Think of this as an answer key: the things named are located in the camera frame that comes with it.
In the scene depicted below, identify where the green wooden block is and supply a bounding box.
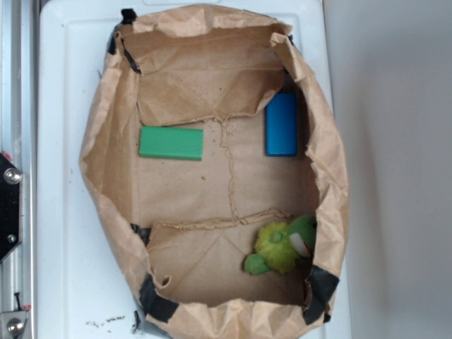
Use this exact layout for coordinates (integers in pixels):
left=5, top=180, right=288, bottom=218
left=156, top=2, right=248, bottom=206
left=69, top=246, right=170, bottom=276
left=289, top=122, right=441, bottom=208
left=138, top=126, right=203, bottom=161

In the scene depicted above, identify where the blue wooden block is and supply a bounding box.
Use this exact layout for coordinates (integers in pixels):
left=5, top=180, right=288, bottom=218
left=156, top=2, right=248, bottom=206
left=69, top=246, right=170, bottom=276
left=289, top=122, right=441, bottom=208
left=265, top=93, right=297, bottom=157

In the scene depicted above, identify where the brown paper bag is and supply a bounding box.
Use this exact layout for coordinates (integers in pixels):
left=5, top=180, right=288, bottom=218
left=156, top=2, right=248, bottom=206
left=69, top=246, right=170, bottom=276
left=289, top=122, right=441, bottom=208
left=80, top=4, right=349, bottom=338

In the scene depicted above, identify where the green plush toy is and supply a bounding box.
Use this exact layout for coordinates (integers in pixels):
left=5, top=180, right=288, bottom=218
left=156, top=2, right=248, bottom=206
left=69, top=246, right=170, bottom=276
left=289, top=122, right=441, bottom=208
left=244, top=215, right=317, bottom=275

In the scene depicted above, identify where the white plastic tray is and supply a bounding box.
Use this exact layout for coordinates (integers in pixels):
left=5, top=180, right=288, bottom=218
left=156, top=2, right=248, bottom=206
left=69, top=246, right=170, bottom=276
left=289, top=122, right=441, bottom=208
left=36, top=0, right=354, bottom=339

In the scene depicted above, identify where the black metal bracket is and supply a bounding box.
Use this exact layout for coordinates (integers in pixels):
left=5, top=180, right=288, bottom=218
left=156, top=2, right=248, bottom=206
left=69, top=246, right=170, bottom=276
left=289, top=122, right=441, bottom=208
left=0, top=152, right=23, bottom=263

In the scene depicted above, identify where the aluminium frame rail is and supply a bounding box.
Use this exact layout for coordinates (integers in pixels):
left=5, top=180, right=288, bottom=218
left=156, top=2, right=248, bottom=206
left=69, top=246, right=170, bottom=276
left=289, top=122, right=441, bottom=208
left=1, top=1, right=40, bottom=338

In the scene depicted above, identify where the silver corner bracket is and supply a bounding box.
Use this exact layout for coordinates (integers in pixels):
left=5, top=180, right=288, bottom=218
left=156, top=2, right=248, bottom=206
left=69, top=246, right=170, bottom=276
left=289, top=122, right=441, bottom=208
left=1, top=292, right=29, bottom=339

